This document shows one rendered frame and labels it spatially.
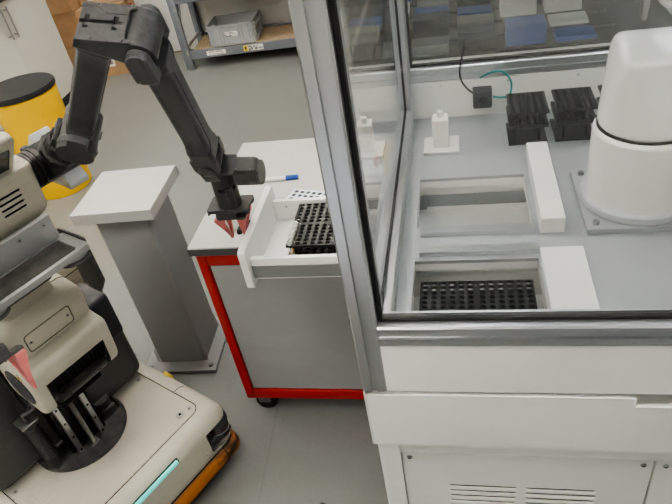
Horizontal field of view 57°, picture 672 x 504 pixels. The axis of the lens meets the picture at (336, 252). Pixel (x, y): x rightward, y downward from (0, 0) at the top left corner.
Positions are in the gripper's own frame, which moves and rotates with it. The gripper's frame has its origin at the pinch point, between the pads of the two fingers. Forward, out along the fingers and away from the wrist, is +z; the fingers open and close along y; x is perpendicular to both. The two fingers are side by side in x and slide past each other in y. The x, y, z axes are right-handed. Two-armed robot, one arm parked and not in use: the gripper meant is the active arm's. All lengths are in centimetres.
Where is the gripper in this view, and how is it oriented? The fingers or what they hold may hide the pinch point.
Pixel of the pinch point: (239, 233)
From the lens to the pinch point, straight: 154.8
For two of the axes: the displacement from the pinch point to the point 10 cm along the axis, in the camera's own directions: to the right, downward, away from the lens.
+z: 1.4, 7.8, 6.1
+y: 9.8, -0.3, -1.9
